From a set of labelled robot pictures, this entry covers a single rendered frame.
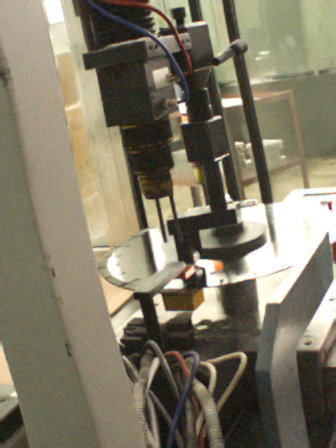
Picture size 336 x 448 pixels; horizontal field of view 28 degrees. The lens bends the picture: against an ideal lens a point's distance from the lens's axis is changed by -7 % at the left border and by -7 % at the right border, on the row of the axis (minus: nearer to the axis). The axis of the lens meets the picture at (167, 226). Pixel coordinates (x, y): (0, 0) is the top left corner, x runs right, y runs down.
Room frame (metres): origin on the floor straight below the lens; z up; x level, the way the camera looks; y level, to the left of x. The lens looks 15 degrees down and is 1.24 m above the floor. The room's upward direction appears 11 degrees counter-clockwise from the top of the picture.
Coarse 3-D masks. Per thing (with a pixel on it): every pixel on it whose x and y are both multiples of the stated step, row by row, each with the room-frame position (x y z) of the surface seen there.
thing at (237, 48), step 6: (234, 42) 0.87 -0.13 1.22; (240, 42) 0.87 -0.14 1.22; (246, 42) 0.88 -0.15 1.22; (228, 48) 0.86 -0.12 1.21; (234, 48) 0.86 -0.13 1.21; (240, 48) 0.86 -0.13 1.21; (246, 48) 0.88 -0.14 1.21; (222, 54) 0.84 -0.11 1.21; (228, 54) 0.85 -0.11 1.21; (234, 54) 0.86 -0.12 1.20; (240, 54) 0.87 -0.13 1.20; (216, 60) 0.83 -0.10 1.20; (222, 60) 0.83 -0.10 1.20
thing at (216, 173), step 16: (208, 176) 0.84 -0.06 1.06; (208, 192) 0.85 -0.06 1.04; (224, 192) 0.85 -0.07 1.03; (208, 208) 0.86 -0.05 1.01; (224, 208) 0.84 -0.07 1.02; (192, 224) 0.84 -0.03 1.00; (208, 224) 0.84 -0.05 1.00; (224, 224) 0.84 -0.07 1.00; (176, 240) 0.85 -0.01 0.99; (192, 240) 0.86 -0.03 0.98; (192, 256) 0.84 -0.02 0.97
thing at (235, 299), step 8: (256, 280) 0.92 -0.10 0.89; (216, 288) 0.92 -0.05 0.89; (224, 288) 0.90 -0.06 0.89; (232, 288) 0.90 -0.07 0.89; (240, 288) 0.90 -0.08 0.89; (248, 288) 0.90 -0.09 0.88; (256, 288) 0.91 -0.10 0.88; (224, 296) 0.91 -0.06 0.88; (232, 296) 0.90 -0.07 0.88; (240, 296) 0.90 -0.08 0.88; (248, 296) 0.90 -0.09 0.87; (256, 296) 0.91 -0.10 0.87; (224, 304) 0.91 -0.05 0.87; (232, 304) 0.90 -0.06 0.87; (240, 304) 0.90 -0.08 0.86; (248, 304) 0.90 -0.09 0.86; (256, 304) 0.91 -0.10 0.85; (224, 312) 0.91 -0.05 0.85; (232, 312) 0.90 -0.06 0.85; (240, 312) 0.90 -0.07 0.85
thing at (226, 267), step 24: (240, 216) 1.03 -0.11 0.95; (264, 216) 1.00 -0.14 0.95; (288, 216) 0.98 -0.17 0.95; (312, 216) 0.95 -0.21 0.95; (144, 240) 1.01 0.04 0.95; (168, 240) 0.98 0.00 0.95; (264, 240) 0.89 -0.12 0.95; (288, 240) 0.87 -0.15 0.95; (120, 264) 0.92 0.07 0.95; (144, 264) 0.90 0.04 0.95; (216, 264) 0.84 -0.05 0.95; (240, 264) 0.82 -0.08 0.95; (264, 264) 0.80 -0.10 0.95; (288, 264) 0.78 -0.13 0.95; (192, 288) 0.77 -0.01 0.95
